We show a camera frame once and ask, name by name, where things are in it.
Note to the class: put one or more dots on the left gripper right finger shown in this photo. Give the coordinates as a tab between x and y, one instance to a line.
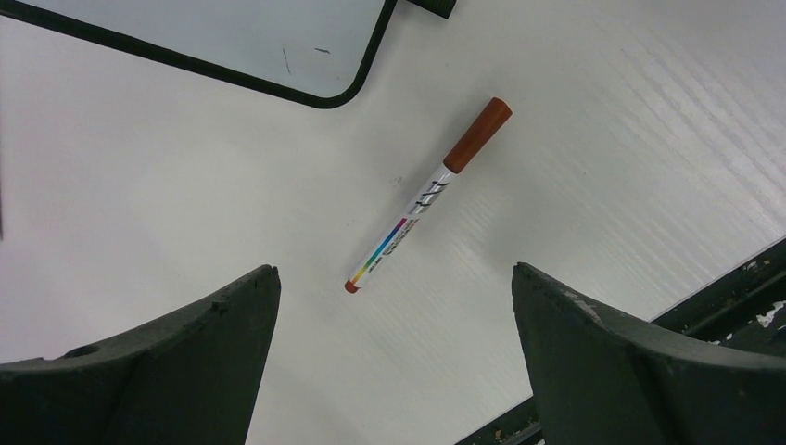
602	376

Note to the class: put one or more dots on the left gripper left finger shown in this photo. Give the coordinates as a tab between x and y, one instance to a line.
191	376

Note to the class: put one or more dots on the white red whiteboard marker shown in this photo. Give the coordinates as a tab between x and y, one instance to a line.
395	232

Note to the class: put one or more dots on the black framed whiteboard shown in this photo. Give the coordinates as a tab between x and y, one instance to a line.
315	53

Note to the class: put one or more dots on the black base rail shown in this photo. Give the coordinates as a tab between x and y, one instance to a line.
744	309

